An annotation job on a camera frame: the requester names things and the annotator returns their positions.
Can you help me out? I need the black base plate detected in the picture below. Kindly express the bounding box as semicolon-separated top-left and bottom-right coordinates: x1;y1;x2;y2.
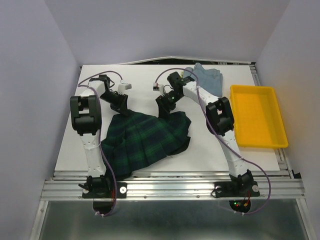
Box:
211;181;260;214
81;182;128;217

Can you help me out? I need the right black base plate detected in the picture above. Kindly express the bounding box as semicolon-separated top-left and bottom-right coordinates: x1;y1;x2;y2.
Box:
211;181;260;214

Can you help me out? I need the light blue denim skirt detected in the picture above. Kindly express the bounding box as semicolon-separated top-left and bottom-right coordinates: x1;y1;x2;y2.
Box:
183;62;223;98

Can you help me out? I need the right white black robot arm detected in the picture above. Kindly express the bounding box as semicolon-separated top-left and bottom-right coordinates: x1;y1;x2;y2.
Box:
152;68;260;198

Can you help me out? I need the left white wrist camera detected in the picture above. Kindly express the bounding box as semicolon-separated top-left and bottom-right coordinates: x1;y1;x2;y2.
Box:
117;83;132;94

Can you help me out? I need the lemon print skirt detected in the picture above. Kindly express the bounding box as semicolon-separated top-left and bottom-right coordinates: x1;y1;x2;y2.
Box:
179;71;189;78

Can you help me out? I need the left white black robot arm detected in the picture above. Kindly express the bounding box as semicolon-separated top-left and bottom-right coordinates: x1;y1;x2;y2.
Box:
69;72;132;200

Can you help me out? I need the aluminium rail frame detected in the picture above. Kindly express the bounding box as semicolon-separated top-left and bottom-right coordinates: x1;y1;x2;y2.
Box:
29;59;311;240

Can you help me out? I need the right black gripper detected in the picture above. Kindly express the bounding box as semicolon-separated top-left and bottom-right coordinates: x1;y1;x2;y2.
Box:
155;90;183;120

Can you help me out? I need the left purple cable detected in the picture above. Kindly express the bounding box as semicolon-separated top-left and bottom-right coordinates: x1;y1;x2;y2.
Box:
77;71;126;218

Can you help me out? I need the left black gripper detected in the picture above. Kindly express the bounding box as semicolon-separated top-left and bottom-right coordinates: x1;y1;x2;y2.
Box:
99;91;129;116

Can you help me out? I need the dark green skirt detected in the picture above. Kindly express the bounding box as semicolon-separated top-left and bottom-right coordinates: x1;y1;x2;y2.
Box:
101;111;192;179

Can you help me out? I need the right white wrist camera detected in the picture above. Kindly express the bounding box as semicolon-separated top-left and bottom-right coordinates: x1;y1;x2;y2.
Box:
152;82;166;96

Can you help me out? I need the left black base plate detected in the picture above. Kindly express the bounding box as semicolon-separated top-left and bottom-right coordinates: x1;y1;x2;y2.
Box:
81;182;128;217

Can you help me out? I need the yellow plastic tray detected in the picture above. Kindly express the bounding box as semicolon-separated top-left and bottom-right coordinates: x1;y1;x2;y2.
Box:
230;85;289;149

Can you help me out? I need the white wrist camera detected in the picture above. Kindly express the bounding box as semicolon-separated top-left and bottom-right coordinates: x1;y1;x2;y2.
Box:
152;82;166;96
117;83;132;94

